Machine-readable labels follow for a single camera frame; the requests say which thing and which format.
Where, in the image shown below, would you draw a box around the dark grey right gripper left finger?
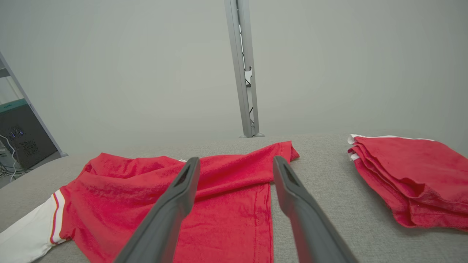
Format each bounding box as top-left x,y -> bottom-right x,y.
114,157 -> 201,263

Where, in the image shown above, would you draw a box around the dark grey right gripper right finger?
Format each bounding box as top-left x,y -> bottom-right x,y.
272,156 -> 359,263

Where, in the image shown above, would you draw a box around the red jersey with black number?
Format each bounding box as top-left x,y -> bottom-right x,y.
0,141 -> 300,263

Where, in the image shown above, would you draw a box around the red shorts with white stripe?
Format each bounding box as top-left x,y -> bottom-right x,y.
347,134 -> 468,232

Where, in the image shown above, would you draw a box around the black computer equipment rack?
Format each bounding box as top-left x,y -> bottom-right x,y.
0,51 -> 68,157

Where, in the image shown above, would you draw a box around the grey metal partition post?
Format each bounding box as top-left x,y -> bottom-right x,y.
224,0 -> 261,138

